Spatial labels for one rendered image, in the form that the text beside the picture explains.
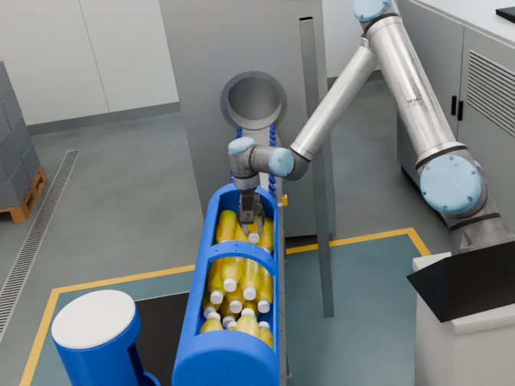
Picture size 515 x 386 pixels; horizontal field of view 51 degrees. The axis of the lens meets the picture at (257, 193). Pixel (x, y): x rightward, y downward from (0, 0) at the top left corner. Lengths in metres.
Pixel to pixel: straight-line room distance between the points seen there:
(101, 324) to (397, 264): 2.22
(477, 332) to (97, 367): 1.17
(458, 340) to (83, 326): 1.17
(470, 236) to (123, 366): 1.17
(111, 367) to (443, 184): 1.18
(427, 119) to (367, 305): 1.91
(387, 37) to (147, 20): 4.81
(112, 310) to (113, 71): 4.78
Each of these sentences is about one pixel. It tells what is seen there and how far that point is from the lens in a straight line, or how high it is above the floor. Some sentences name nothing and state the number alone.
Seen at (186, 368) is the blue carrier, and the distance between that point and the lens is 1.47.
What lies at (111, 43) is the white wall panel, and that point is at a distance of 6.40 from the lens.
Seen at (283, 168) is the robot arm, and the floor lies 1.42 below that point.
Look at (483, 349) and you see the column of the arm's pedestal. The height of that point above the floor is 0.97.
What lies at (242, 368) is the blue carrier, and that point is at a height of 1.16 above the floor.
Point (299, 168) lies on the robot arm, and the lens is 1.87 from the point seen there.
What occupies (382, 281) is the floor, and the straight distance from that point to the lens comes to 3.49.
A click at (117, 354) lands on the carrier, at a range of 1.88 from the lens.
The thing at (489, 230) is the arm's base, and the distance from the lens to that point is 1.66.
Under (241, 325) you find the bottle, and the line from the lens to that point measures 1.58.
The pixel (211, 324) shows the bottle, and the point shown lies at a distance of 1.61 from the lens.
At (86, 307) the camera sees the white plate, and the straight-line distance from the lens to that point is 1.99.
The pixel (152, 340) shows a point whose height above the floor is 0.15.
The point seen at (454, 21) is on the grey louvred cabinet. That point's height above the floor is 1.43.
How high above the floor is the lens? 2.21
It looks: 29 degrees down
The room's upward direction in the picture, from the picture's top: 8 degrees counter-clockwise
